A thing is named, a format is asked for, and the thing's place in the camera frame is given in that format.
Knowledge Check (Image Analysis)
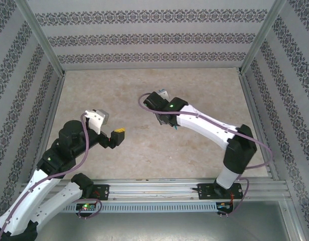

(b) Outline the grey metal sheet panel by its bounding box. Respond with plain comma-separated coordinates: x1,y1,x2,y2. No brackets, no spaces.
31,212,295,241

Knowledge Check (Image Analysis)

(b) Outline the black controller board green light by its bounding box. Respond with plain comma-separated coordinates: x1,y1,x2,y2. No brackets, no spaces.
75,202,97,214

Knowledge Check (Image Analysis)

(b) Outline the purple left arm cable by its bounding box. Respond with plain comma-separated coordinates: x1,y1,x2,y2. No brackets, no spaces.
0,112,103,241

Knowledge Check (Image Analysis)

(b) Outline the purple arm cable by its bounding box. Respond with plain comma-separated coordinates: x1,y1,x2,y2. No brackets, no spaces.
138,92,274,218
0,112,103,241

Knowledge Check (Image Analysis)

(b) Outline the aluminium side rail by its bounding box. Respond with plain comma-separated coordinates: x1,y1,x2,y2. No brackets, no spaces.
238,72,280,181
28,72,66,183

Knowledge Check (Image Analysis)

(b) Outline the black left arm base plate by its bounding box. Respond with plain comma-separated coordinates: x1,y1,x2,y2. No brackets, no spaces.
84,184,110,201

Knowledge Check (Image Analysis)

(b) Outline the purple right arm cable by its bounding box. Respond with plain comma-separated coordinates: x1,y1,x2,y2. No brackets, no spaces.
138,92,274,218

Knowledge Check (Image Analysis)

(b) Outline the aluminium mounting rail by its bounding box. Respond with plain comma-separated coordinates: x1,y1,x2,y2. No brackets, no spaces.
19,178,290,201

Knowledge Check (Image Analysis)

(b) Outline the slotted grey cable duct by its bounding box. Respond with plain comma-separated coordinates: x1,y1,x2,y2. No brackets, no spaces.
63,202,218,213

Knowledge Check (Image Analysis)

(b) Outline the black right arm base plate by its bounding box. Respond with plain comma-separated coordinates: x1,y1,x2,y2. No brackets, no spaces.
198,183,242,201

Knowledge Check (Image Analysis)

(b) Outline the aluminium frame post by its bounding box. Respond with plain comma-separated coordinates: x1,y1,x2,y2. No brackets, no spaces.
236,0,288,75
14,0,66,76

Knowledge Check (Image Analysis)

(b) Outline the aluminium frame bar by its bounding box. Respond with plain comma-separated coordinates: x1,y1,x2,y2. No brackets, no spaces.
279,198,305,241

